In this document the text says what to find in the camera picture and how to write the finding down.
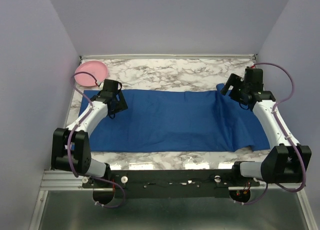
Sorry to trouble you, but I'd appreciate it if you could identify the pink plastic plate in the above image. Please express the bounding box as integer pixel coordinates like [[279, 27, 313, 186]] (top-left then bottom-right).
[[74, 61, 109, 87]]

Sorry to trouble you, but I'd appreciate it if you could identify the blue surgical drape cloth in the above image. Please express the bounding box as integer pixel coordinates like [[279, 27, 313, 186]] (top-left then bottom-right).
[[89, 84, 270, 153]]

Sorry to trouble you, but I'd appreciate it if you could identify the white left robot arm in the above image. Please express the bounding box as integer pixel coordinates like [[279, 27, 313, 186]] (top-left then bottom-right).
[[51, 80, 128, 187]]

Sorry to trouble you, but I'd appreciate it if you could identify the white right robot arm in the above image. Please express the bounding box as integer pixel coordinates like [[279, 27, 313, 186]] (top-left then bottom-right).
[[220, 67, 312, 187]]

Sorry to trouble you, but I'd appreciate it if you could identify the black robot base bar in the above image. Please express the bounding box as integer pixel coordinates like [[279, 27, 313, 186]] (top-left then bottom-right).
[[82, 169, 259, 203]]

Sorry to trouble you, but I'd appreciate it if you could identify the aluminium table edge rail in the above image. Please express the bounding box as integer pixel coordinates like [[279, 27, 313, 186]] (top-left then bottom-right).
[[80, 54, 256, 61]]

